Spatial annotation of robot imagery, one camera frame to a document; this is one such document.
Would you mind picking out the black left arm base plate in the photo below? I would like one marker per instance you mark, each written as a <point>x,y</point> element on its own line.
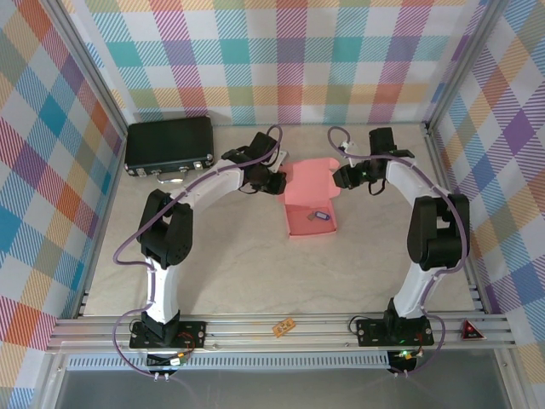
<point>191,334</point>

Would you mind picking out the aluminium side rail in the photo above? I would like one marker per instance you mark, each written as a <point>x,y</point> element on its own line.
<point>111,187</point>
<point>440,162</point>

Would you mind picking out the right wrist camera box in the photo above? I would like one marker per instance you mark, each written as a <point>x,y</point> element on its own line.
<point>347,146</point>

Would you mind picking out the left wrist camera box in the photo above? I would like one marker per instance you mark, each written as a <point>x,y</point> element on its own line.
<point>281,159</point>

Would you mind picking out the blue key tag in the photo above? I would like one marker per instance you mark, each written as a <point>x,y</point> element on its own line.
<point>321,216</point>

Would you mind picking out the orange tag with squares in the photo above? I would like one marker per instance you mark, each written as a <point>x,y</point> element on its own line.
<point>284,329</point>

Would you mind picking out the aluminium front frame rail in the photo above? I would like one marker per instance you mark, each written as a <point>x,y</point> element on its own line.
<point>247,336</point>

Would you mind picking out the small black electronics board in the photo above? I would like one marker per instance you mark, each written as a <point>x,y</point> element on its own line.
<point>404,362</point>
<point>166,361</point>

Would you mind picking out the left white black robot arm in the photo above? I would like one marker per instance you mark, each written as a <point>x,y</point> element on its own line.
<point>213,187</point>

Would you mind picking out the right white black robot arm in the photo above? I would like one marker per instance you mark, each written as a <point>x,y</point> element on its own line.
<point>411,285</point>

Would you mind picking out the grey metal panel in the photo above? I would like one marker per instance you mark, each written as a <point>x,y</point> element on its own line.
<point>277,389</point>

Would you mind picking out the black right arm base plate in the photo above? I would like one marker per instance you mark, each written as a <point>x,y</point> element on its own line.
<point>370,332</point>

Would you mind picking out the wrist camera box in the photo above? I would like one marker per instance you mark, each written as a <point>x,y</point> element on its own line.
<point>281,159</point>
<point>347,146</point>

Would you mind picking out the aluminium frame post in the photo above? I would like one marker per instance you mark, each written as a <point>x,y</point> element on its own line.
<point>464,64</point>
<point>88,64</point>

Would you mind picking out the pink paper box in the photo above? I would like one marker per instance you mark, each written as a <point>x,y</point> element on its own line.
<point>306,179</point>

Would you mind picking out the red warning triangle sticker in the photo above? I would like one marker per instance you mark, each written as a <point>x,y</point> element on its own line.
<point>470,332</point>

